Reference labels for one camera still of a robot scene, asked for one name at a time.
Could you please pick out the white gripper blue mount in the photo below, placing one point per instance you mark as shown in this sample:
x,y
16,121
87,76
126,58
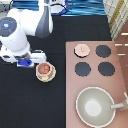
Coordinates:
x,y
28,60

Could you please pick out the pink pot with red food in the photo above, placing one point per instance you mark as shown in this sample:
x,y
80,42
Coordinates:
x,y
45,70

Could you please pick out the pink round pot lid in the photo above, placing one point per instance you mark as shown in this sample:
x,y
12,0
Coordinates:
x,y
82,50

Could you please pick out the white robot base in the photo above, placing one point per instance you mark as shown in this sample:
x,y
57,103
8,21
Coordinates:
x,y
58,6

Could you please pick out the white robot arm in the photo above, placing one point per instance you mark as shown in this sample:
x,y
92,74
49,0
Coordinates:
x,y
16,26

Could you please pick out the cream round plate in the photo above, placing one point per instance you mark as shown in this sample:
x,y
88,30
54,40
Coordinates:
x,y
46,77

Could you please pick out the black table mat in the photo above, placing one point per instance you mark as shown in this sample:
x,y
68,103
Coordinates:
x,y
26,102

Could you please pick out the pink toy stove counter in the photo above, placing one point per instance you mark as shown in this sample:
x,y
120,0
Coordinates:
x,y
113,84

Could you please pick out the blue striped cloth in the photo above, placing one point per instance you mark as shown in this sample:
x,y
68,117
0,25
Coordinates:
x,y
73,7

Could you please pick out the black burner top right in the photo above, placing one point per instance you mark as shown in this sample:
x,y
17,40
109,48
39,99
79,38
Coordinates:
x,y
103,51

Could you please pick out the black burner bottom right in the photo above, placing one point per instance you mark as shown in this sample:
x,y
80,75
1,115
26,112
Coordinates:
x,y
106,68

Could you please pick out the grey sink faucet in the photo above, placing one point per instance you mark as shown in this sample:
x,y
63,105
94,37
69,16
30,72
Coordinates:
x,y
123,105

